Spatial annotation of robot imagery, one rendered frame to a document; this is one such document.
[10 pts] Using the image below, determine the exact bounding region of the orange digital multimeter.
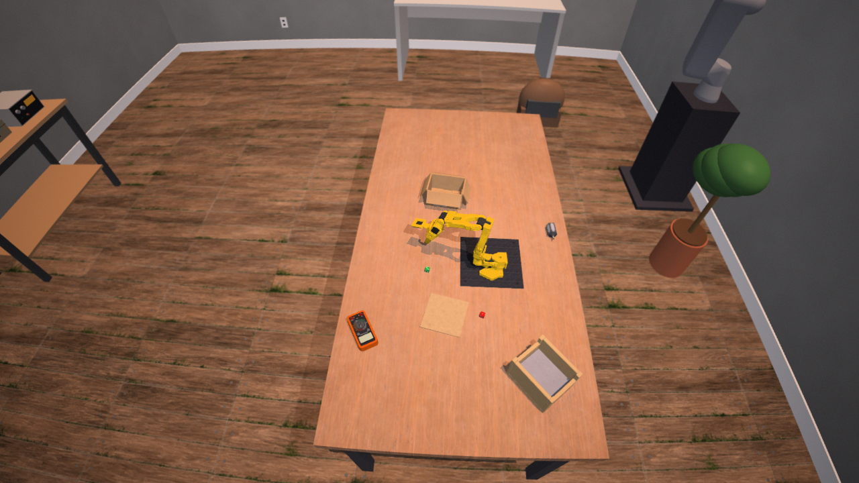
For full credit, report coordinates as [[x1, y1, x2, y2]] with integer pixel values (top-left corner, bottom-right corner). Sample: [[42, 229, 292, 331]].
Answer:
[[347, 311, 378, 352]]

